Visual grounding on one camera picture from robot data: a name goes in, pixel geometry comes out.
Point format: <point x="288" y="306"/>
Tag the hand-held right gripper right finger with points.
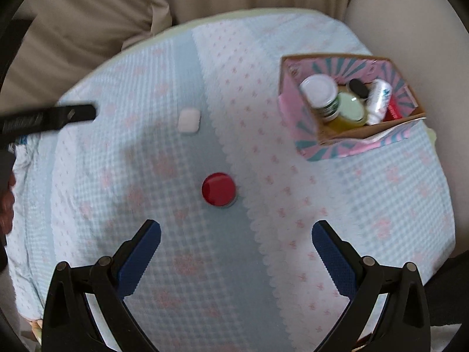
<point x="333" y="260"/>

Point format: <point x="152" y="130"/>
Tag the red carton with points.
<point x="392" y="110"/>

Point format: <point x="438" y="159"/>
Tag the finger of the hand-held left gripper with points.
<point x="71" y="114"/>
<point x="16" y="47"/>

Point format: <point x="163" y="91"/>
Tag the pale green bed sheet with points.
<point x="220" y="15"/>

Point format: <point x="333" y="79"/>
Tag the white-lidded green jar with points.
<point x="318" y="90"/>

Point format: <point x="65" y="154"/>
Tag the small white case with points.
<point x="189" y="120"/>

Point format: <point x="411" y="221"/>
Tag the white plastic bottle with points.
<point x="379" y="99"/>

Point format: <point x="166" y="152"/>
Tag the printed blanket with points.
<point x="256" y="227"/>

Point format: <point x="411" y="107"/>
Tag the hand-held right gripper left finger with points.
<point x="137" y="260"/>

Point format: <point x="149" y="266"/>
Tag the pale green-lidded yellow jar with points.
<point x="350" y="109"/>

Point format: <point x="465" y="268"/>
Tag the patterned cardboard box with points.
<point x="311" y="146"/>

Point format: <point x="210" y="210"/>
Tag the person's left hand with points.
<point x="6" y="205"/>

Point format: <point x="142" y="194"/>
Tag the red round tin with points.
<point x="218" y="190"/>

